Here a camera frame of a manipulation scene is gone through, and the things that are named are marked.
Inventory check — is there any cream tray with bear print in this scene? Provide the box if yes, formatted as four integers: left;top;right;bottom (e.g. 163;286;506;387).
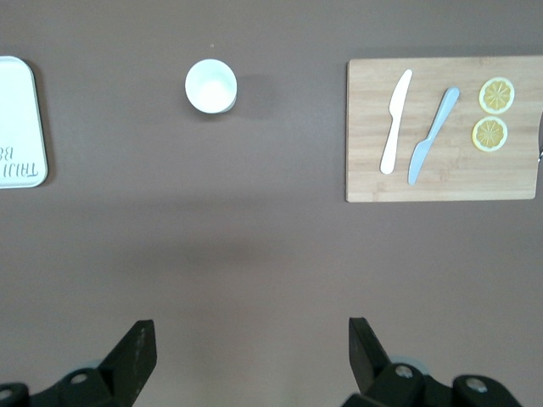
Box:
0;55;49;190

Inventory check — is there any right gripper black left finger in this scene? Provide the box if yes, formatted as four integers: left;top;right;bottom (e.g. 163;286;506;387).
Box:
0;319;158;407

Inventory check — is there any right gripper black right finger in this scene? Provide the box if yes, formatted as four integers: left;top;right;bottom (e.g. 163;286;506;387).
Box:
341;317;523;407

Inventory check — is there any white plastic cup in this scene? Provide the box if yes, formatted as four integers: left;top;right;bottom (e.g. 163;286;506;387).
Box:
184;58;238;114

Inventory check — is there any yellow lemon slice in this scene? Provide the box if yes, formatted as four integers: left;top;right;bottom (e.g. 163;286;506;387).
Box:
471;115;509;153
479;75;516;115

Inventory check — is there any grey plastic knife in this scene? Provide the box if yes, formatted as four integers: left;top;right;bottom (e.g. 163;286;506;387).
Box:
407;86;461;187

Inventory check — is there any bamboo cutting board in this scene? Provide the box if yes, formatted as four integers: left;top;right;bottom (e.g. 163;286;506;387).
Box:
345;55;543;204

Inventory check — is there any white plastic knife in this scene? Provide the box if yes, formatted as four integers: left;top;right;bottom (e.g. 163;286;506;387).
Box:
379;69;414;176

